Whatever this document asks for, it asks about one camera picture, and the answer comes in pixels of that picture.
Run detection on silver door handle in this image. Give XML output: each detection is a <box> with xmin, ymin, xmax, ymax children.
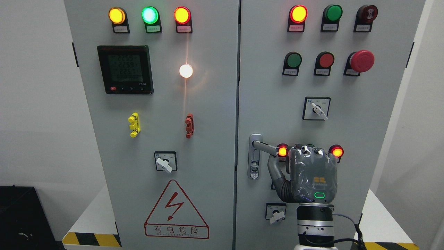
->
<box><xmin>248</xmin><ymin>133</ymin><xmax>279</xmax><ymax>180</ymax></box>

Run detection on red plastic clip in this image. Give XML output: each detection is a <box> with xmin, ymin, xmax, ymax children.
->
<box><xmin>185</xmin><ymin>113</ymin><xmax>195</xmax><ymax>138</ymax></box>

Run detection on white selector switch bottom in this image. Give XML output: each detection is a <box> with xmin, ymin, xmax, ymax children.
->
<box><xmin>265</xmin><ymin>203</ymin><xmax>287</xmax><ymax>225</ymax></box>

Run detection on grey cabinet door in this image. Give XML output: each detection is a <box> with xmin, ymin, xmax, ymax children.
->
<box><xmin>235</xmin><ymin>0</ymin><xmax>425</xmax><ymax>250</ymax></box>
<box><xmin>65</xmin><ymin>0</ymin><xmax>240</xmax><ymax>250</ymax></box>

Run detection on red indicator light right top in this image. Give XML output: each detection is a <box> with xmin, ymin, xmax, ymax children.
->
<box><xmin>287</xmin><ymin>5</ymin><xmax>308</xmax><ymax>33</ymax></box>

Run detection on red indicator light left door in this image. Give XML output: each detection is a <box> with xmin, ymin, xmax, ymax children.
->
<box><xmin>173</xmin><ymin>6</ymin><xmax>193</xmax><ymax>33</ymax></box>

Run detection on green push button upper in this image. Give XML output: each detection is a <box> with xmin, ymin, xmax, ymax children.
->
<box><xmin>282</xmin><ymin>52</ymin><xmax>302</xmax><ymax>76</ymax></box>

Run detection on grey right cabinet door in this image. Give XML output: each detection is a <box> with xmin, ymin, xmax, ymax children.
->
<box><xmin>235</xmin><ymin>0</ymin><xmax>425</xmax><ymax>250</ymax></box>

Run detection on red electric warning triangle sticker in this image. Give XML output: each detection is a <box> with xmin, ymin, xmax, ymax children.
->
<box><xmin>144</xmin><ymin>180</ymin><xmax>210</xmax><ymax>240</ymax></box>

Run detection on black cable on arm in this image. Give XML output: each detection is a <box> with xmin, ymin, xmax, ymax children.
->
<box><xmin>302</xmin><ymin>214</ymin><xmax>366</xmax><ymax>250</ymax></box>

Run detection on white platform hazard stripes left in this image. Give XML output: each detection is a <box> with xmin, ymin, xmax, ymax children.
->
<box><xmin>62</xmin><ymin>186</ymin><xmax>122</xmax><ymax>250</ymax></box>

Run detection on green lit indicator light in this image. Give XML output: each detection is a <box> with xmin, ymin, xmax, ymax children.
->
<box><xmin>141</xmin><ymin>6</ymin><xmax>162</xmax><ymax>33</ymax></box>

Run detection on red lit indicator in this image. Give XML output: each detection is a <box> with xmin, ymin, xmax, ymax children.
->
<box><xmin>329</xmin><ymin>144</ymin><xmax>344</xmax><ymax>163</ymax></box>
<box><xmin>277</xmin><ymin>143</ymin><xmax>288</xmax><ymax>163</ymax></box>

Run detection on dark red buzzer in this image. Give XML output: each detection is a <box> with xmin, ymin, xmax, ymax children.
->
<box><xmin>353</xmin><ymin>5</ymin><xmax>378</xmax><ymax>33</ymax></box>

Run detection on white platform hazard stripes right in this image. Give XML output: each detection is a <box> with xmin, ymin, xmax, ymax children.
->
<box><xmin>359</xmin><ymin>190</ymin><xmax>419</xmax><ymax>250</ymax></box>

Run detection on yellow plastic clip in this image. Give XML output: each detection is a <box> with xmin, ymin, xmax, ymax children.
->
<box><xmin>127</xmin><ymin>112</ymin><xmax>141</xmax><ymax>138</ymax></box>

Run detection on grey left cabinet door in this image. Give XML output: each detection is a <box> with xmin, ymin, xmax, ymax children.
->
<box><xmin>65</xmin><ymin>0</ymin><xmax>240</xmax><ymax>250</ymax></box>

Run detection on white platform hazard stripes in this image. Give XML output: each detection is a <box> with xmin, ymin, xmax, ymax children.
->
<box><xmin>62</xmin><ymin>186</ymin><xmax>122</xmax><ymax>250</ymax></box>
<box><xmin>359</xmin><ymin>190</ymin><xmax>419</xmax><ymax>250</ymax></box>

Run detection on white selector switch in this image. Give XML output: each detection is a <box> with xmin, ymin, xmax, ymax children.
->
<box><xmin>265</xmin><ymin>203</ymin><xmax>287</xmax><ymax>225</ymax></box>
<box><xmin>302</xmin><ymin>97</ymin><xmax>331</xmax><ymax>120</ymax></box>

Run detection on green indicator light right top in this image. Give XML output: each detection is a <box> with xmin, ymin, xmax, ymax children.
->
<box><xmin>321</xmin><ymin>5</ymin><xmax>343</xmax><ymax>32</ymax></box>

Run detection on black digital power meter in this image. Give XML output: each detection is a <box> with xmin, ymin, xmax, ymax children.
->
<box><xmin>97</xmin><ymin>45</ymin><xmax>154</xmax><ymax>95</ymax></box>

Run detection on red lit indicator middle left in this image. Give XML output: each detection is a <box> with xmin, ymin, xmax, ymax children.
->
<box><xmin>277</xmin><ymin>143</ymin><xmax>288</xmax><ymax>163</ymax></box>

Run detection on white lit indicator lamp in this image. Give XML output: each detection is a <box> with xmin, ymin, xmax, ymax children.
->
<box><xmin>179</xmin><ymin>64</ymin><xmax>194</xmax><ymax>78</ymax></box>

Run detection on white selector switch left door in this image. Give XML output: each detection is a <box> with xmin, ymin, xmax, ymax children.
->
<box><xmin>154</xmin><ymin>151</ymin><xmax>178</xmax><ymax>174</ymax></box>

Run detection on red push button upper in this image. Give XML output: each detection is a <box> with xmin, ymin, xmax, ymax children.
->
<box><xmin>314</xmin><ymin>52</ymin><xmax>335</xmax><ymax>76</ymax></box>

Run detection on yellow indicator light top left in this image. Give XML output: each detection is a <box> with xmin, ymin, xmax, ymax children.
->
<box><xmin>108</xmin><ymin>7</ymin><xmax>130</xmax><ymax>34</ymax></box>

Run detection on red emergency stop mushroom button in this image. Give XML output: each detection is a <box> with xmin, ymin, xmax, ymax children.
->
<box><xmin>343</xmin><ymin>50</ymin><xmax>375</xmax><ymax>76</ymax></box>

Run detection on white selector switch right upper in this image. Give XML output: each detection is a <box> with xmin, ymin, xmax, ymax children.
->
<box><xmin>302</xmin><ymin>97</ymin><xmax>331</xmax><ymax>120</ymax></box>

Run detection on red lit indicator middle right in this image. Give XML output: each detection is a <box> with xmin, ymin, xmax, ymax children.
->
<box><xmin>329</xmin><ymin>144</ymin><xmax>344</xmax><ymax>163</ymax></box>

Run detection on black box lower left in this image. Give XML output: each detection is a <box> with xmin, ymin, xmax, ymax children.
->
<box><xmin>0</xmin><ymin>185</ymin><xmax>58</xmax><ymax>250</ymax></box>

